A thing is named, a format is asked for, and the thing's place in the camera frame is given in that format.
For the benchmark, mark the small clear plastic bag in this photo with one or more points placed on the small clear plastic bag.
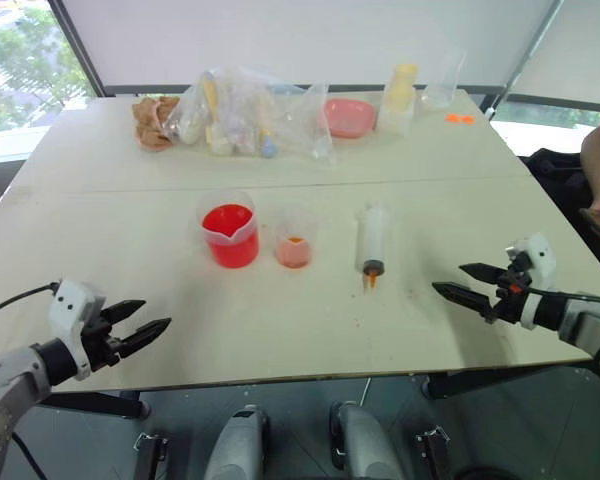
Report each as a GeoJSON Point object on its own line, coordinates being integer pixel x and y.
{"type": "Point", "coordinates": [317, 125]}

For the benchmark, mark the clear bottle with yellow cap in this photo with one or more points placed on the clear bottle with yellow cap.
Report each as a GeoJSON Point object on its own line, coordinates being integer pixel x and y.
{"type": "Point", "coordinates": [399, 107]}

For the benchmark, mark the grey robot leg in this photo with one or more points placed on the grey robot leg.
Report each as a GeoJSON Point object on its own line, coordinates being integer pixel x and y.
{"type": "Point", "coordinates": [237, 445]}
{"type": "Point", "coordinates": [367, 445]}

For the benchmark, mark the grey right robot leg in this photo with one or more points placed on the grey right robot leg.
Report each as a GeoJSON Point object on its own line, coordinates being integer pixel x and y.
{"type": "Point", "coordinates": [367, 445]}

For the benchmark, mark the small clear plastic cup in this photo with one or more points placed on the small clear plastic cup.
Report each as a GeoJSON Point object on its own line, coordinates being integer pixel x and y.
{"type": "Point", "coordinates": [294, 252]}

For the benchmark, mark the clear syringe with orange tip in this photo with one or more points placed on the clear syringe with orange tip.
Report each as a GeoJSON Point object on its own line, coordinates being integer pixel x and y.
{"type": "Point", "coordinates": [372, 235]}

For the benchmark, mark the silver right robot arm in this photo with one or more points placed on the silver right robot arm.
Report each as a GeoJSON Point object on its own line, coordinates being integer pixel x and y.
{"type": "Point", "coordinates": [580, 320]}

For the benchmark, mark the small blue round toy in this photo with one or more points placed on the small blue round toy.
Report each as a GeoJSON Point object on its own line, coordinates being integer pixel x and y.
{"type": "Point", "coordinates": [268, 149]}

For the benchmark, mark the large clear plastic bag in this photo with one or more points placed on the large clear plastic bag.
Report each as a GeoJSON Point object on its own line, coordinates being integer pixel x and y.
{"type": "Point", "coordinates": [240, 110]}

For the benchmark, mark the black table support bar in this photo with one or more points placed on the black table support bar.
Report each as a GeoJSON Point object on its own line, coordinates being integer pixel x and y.
{"type": "Point", "coordinates": [95, 404]}
{"type": "Point", "coordinates": [505, 382]}

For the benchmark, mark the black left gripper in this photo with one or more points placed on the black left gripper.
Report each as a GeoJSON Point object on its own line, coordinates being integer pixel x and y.
{"type": "Point", "coordinates": [99, 340]}

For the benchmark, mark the beaker with red liquid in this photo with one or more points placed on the beaker with red liquid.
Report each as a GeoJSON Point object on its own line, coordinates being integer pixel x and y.
{"type": "Point", "coordinates": [230, 240]}

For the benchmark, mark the brown crumpled cloth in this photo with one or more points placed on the brown crumpled cloth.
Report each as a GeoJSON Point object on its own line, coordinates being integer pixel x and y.
{"type": "Point", "coordinates": [150, 122]}

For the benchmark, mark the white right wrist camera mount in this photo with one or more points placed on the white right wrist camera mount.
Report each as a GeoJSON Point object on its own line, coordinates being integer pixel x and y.
{"type": "Point", "coordinates": [542, 260]}

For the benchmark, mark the black metal latch clamp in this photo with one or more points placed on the black metal latch clamp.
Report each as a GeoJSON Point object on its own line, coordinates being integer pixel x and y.
{"type": "Point", "coordinates": [434, 452]}
{"type": "Point", "coordinates": [151, 457]}

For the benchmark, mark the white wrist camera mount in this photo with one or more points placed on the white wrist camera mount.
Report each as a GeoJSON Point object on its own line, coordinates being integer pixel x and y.
{"type": "Point", "coordinates": [542, 260]}
{"type": "Point", "coordinates": [70, 302]}

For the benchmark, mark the clear empty beaker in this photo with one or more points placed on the clear empty beaker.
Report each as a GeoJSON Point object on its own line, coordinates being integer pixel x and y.
{"type": "Point", "coordinates": [442, 90]}

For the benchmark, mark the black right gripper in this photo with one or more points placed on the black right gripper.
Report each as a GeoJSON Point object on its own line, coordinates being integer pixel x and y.
{"type": "Point", "coordinates": [510, 305]}

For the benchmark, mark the person's bare forearm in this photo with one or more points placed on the person's bare forearm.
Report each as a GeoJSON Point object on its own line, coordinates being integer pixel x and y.
{"type": "Point", "coordinates": [597, 160]}

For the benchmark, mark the grey left robot leg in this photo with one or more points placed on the grey left robot leg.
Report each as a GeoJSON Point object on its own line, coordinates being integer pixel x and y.
{"type": "Point", "coordinates": [237, 445]}

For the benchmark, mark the pink plastic bowl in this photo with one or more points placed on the pink plastic bowl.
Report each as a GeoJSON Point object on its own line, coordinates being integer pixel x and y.
{"type": "Point", "coordinates": [347, 117]}

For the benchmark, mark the small orange plastic piece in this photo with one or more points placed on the small orange plastic piece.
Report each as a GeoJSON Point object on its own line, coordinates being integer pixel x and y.
{"type": "Point", "coordinates": [459, 119]}

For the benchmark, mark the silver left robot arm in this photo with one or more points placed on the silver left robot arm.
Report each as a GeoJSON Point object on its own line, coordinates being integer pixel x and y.
{"type": "Point", "coordinates": [10, 380]}

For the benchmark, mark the white small bottle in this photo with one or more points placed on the white small bottle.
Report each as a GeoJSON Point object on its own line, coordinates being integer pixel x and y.
{"type": "Point", "coordinates": [190, 131]}

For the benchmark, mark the grey window frame post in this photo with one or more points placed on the grey window frame post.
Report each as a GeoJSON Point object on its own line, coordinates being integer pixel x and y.
{"type": "Point", "coordinates": [527, 55]}

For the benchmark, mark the black window frame post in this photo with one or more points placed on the black window frame post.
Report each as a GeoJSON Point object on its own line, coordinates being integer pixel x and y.
{"type": "Point", "coordinates": [77, 47]}

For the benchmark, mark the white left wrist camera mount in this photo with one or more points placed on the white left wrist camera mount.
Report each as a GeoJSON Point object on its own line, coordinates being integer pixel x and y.
{"type": "Point", "coordinates": [70, 302]}

